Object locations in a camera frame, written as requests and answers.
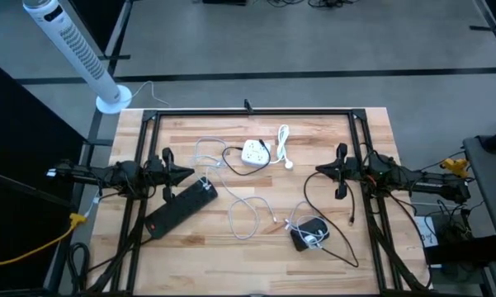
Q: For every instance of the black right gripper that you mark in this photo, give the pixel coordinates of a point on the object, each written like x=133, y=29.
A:
x=348, y=171

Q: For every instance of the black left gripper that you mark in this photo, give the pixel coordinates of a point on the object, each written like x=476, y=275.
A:
x=165, y=175

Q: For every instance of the long black power strip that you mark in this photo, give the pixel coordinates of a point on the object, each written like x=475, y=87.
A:
x=181, y=208

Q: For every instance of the small white USB charger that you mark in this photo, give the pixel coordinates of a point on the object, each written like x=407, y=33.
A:
x=311, y=239

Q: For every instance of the white outlet cube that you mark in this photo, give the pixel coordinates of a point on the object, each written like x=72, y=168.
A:
x=253, y=154

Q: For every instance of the black charger box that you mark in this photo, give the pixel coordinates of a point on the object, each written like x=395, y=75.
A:
x=299, y=241

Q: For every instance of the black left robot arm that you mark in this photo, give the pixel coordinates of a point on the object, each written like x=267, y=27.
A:
x=119, y=175

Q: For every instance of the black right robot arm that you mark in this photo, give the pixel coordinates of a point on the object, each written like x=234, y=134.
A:
x=417, y=179

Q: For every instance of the white paper sheet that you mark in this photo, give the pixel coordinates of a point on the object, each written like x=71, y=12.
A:
x=425, y=237

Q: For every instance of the black equipment box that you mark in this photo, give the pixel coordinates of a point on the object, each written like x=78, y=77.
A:
x=466, y=249

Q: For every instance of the white tower fan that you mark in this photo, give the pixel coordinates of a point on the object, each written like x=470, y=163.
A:
x=78, y=49

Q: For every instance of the grey cart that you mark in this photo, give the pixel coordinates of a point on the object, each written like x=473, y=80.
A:
x=491, y=185

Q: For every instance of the small black frame clamp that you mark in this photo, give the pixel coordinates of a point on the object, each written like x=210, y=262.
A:
x=248, y=106

